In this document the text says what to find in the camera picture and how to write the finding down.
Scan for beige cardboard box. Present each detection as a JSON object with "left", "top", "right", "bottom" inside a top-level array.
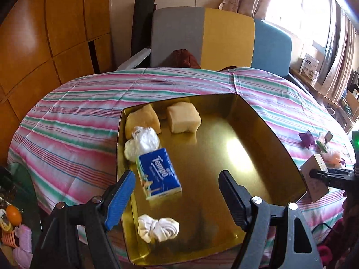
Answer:
[{"left": 300, "top": 154, "right": 329, "bottom": 202}]

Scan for purple packet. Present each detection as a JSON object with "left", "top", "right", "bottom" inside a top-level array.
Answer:
[
  {"left": 298, "top": 130, "right": 316, "bottom": 149},
  {"left": 339, "top": 158, "right": 346, "bottom": 167}
]

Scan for peach silicone cup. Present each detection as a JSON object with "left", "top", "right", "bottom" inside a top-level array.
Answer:
[{"left": 321, "top": 151, "right": 341, "bottom": 166}]

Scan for blue Tempo tissue pack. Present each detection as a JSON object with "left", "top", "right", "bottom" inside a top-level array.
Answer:
[{"left": 136, "top": 148, "right": 182, "bottom": 200}]

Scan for white plastic bag ball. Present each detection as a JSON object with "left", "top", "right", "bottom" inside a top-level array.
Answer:
[{"left": 124, "top": 126, "right": 160, "bottom": 162}]

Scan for white knotted rope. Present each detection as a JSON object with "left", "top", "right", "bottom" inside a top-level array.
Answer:
[{"left": 136, "top": 214, "right": 180, "bottom": 244}]

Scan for gold metal tin tray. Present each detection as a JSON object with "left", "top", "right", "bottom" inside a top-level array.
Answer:
[{"left": 122, "top": 93, "right": 306, "bottom": 267}]

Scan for yellow sponge block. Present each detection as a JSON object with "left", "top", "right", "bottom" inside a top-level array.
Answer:
[
  {"left": 167, "top": 102, "right": 201, "bottom": 134},
  {"left": 125, "top": 104, "right": 161, "bottom": 140}
]

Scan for striped pink green bedspread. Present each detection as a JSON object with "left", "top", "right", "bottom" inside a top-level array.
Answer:
[{"left": 7, "top": 67, "right": 355, "bottom": 268}]

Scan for wooden desk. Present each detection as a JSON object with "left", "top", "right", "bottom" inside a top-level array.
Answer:
[{"left": 289, "top": 67, "right": 355, "bottom": 134}]

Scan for green glass side table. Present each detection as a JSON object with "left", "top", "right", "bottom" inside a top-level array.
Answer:
[{"left": 7, "top": 163, "right": 41, "bottom": 238}]

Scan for white appliance box on desk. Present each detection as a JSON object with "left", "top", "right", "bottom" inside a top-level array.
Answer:
[{"left": 299, "top": 54, "right": 319, "bottom": 80}]

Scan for striped side curtain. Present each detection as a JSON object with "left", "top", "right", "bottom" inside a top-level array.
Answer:
[{"left": 318, "top": 0, "right": 355, "bottom": 104}]

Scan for orange fruit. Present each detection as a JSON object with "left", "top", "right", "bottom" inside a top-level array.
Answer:
[{"left": 6, "top": 205, "right": 22, "bottom": 226}]

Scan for pink baby clothes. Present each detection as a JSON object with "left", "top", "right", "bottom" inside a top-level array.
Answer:
[{"left": 13, "top": 224, "right": 33, "bottom": 269}]

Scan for dark red cushion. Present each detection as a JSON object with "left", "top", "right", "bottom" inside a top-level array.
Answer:
[{"left": 162, "top": 49, "right": 201, "bottom": 69}]

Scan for grey yellow blue sofa chair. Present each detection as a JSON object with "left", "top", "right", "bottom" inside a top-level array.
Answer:
[{"left": 118, "top": 7, "right": 292, "bottom": 77}]

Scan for wooden wardrobe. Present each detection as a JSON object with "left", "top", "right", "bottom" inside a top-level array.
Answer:
[{"left": 1, "top": 0, "right": 114, "bottom": 165}]

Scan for black rolled mat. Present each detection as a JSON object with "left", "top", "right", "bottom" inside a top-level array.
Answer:
[{"left": 131, "top": 0, "right": 156, "bottom": 56}]

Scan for black cable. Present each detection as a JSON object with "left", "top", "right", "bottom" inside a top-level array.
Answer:
[{"left": 311, "top": 222, "right": 340, "bottom": 234}]

